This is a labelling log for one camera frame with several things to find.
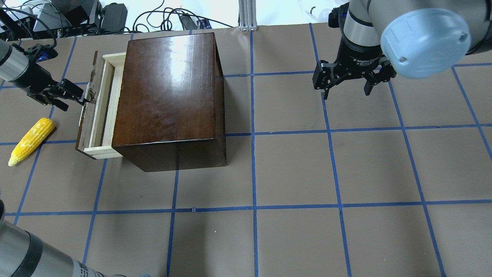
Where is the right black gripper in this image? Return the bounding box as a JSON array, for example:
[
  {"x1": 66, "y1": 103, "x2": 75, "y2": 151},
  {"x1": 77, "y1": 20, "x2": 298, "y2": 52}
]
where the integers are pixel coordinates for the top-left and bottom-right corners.
[{"x1": 312, "y1": 37, "x2": 397, "y2": 100}]

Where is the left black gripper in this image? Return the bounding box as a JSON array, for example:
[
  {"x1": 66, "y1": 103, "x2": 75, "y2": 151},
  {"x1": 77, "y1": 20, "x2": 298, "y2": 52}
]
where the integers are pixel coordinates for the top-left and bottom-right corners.
[{"x1": 17, "y1": 63, "x2": 90, "y2": 112}]

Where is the yellow corn cob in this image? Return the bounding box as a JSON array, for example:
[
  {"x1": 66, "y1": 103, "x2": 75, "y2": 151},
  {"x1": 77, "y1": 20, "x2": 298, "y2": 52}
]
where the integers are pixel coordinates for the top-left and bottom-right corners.
[{"x1": 8, "y1": 118, "x2": 56, "y2": 167}]

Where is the light wood drawer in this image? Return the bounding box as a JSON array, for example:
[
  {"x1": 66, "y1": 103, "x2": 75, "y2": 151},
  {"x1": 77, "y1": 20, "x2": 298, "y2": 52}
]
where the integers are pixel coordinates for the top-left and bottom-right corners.
[{"x1": 75, "y1": 51, "x2": 126, "y2": 159}]

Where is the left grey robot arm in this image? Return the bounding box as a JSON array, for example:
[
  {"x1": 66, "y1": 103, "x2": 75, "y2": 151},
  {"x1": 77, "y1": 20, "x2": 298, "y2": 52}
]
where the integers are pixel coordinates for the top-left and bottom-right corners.
[{"x1": 0, "y1": 41, "x2": 94, "y2": 112}]

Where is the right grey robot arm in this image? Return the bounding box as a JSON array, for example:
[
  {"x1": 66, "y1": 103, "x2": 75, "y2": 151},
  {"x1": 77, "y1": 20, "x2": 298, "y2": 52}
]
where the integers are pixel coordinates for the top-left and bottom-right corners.
[{"x1": 312, "y1": 0, "x2": 491, "y2": 99}]

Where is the black power adapter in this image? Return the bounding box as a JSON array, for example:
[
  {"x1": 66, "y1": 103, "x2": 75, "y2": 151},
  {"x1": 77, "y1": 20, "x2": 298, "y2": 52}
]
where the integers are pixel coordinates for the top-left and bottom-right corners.
[{"x1": 101, "y1": 3, "x2": 128, "y2": 33}]

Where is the dark brown wooden cabinet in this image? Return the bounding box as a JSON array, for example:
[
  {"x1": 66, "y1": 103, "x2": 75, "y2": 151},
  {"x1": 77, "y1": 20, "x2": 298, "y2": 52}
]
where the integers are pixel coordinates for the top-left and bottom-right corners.
[{"x1": 112, "y1": 33, "x2": 227, "y2": 172}]

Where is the aluminium frame post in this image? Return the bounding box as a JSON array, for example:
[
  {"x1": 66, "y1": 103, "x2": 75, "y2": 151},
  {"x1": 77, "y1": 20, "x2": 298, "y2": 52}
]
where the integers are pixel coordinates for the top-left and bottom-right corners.
[{"x1": 238, "y1": 0, "x2": 258, "y2": 32}]

